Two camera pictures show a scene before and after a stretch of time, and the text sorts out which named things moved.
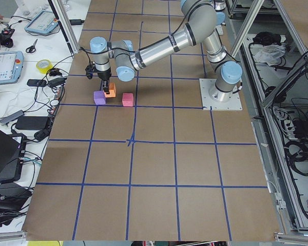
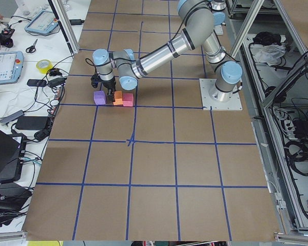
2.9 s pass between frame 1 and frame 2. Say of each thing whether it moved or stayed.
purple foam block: stayed
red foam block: stayed
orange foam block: moved
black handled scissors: stayed
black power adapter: stayed
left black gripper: moved
